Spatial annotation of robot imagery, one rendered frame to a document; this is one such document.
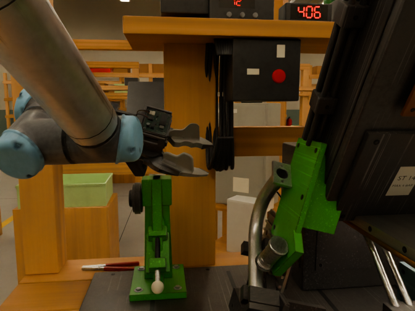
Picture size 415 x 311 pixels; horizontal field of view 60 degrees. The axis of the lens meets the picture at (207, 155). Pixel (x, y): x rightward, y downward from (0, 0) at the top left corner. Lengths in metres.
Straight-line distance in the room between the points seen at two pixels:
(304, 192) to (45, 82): 0.47
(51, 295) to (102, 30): 10.20
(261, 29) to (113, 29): 10.09
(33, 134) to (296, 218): 0.47
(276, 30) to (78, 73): 0.58
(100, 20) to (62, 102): 10.59
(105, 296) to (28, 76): 0.62
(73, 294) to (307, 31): 0.85
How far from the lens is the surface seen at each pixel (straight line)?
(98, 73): 7.62
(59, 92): 0.44
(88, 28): 11.05
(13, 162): 0.61
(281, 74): 0.92
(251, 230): 0.81
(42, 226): 1.08
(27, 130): 0.62
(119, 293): 0.93
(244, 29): 0.90
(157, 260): 0.84
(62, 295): 1.00
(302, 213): 0.68
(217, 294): 0.90
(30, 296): 1.03
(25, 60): 0.40
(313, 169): 0.67
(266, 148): 1.12
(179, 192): 1.01
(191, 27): 0.88
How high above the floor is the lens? 1.34
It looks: 8 degrees down
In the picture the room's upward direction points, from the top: straight up
